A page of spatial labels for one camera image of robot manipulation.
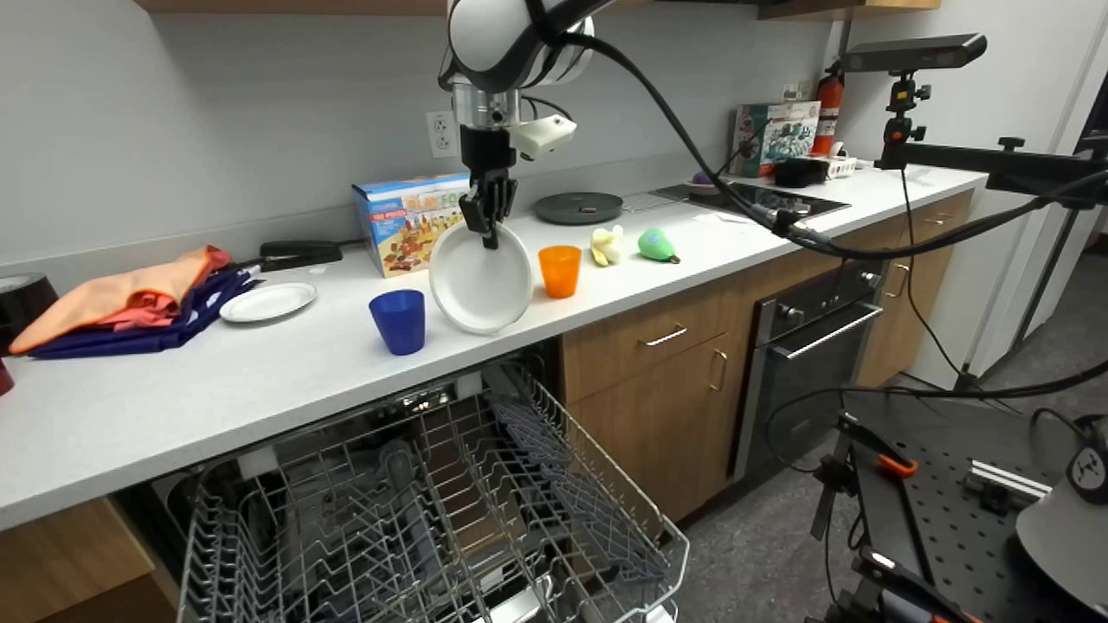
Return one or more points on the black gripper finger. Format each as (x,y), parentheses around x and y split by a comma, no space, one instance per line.
(479,221)
(504,197)

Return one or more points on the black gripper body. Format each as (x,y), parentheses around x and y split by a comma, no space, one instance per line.
(498,128)

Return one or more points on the white round plate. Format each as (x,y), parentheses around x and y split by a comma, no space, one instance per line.
(482,287)

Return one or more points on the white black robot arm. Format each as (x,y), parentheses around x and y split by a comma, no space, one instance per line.
(498,54)

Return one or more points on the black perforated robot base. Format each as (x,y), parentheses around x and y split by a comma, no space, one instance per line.
(972,513)

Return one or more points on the dark grey round plate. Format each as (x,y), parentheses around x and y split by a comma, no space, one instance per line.
(580,208)

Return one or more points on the small white plate on counter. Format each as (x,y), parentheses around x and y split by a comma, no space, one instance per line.
(268,302)

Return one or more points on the colourful cereal box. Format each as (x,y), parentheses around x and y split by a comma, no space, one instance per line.
(403,218)

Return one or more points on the orange plastic cup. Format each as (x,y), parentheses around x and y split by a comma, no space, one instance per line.
(559,267)

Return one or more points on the yellow banana plush toy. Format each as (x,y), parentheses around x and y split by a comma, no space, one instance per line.
(606,244)

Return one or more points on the blue plastic cup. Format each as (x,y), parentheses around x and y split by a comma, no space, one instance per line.
(400,319)

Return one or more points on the green pear plush toy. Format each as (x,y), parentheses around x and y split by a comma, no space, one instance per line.
(654,244)

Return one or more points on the black stapler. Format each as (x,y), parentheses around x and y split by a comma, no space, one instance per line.
(299,253)

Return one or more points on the wooden drawer cabinet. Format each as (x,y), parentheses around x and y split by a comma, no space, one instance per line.
(669,417)

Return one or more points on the colourful game box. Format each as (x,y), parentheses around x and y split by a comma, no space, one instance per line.
(774,131)

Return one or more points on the black induction cooktop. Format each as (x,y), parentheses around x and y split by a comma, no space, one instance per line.
(783,203)

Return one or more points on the red fire extinguisher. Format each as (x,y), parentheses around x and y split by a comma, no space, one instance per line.
(829,93)

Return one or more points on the orange cloth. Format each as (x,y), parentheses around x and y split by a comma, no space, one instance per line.
(136,297)

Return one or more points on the built-in black oven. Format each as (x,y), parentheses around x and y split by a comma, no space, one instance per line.
(810,339)

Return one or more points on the white wall outlet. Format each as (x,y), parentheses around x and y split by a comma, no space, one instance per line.
(440,131)

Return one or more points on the upper metal drawer handle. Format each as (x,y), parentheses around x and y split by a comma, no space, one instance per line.
(665,335)

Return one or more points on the metal wire dishwasher rack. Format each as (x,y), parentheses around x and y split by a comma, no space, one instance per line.
(469,498)

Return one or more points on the black camera on stand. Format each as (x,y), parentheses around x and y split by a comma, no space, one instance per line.
(1007,167)

